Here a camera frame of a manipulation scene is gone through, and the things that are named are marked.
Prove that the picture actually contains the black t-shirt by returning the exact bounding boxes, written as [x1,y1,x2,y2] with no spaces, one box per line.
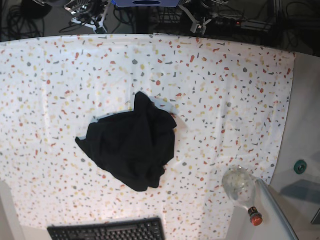
[75,92,177,192]

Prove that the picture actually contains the terrazzo pattern tablecloth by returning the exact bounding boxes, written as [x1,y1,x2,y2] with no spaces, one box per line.
[0,34,296,240]

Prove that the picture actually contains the clear plastic bottle orange cap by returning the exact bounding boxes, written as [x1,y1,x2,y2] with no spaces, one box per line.
[222,166,263,227]

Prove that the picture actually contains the black computer keyboard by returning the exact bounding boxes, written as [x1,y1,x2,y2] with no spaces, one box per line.
[47,217,166,240]

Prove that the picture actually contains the blue box with oval hole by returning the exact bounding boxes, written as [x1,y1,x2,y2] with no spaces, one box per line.
[111,0,185,8]

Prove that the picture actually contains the black power strip red light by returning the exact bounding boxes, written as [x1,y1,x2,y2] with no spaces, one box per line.
[212,18,274,32]

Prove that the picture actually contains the green tape roll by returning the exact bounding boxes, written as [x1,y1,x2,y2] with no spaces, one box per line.
[293,159,308,175]

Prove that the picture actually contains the grey laptop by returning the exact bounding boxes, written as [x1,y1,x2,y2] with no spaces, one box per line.
[252,180,320,240]

